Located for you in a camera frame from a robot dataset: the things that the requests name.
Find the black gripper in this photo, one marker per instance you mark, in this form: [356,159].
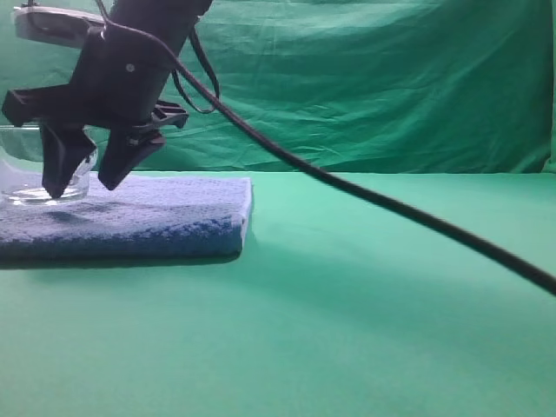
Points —
[116,85]

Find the transparent glass cup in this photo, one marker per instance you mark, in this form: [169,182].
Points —
[22,169]

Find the folded blue towel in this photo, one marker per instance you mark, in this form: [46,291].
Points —
[145,218]

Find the green backdrop cloth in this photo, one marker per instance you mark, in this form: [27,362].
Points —
[391,86]

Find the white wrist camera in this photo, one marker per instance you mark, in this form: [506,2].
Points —
[58,26]

